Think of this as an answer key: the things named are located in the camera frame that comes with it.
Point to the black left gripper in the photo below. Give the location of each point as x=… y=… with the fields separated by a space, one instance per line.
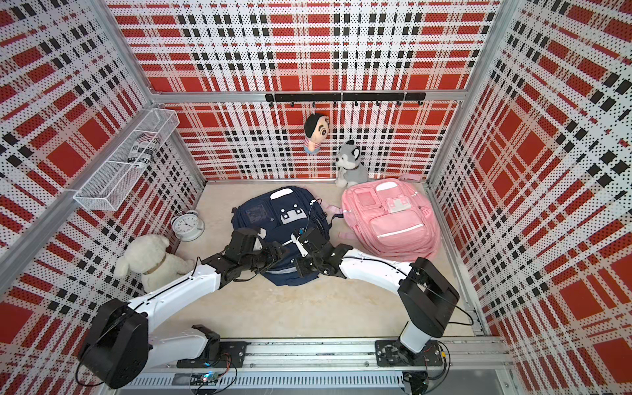
x=272 y=257

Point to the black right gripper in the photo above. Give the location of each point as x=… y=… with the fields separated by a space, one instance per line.
x=301 y=268

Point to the green circuit board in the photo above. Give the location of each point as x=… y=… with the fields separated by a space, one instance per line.
x=195 y=379

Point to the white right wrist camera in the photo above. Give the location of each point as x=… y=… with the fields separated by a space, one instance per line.
x=302 y=250

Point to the white wire mesh shelf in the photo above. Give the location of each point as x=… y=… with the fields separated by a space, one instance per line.
x=111 y=183

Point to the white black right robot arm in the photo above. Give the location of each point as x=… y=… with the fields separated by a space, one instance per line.
x=427 y=296

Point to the cartoon boy doll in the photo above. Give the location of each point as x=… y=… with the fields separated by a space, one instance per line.
x=316 y=130

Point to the cream teddy bear plush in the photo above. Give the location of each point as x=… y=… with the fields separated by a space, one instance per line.
x=147 y=256

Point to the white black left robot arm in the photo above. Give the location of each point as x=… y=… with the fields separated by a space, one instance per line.
x=120 y=345

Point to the white alarm clock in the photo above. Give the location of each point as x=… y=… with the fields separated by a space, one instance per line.
x=188 y=226

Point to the black wall hook rail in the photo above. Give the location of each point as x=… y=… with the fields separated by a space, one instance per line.
x=397 y=97

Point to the pink school backpack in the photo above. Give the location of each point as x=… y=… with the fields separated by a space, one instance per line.
x=391 y=218

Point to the navy blue backpack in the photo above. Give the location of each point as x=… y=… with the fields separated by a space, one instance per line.
x=281 y=213

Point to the grey white husky plush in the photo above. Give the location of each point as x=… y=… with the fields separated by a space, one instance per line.
x=350 y=170

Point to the striped can on shelf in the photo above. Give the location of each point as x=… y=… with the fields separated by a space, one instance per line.
x=143 y=149

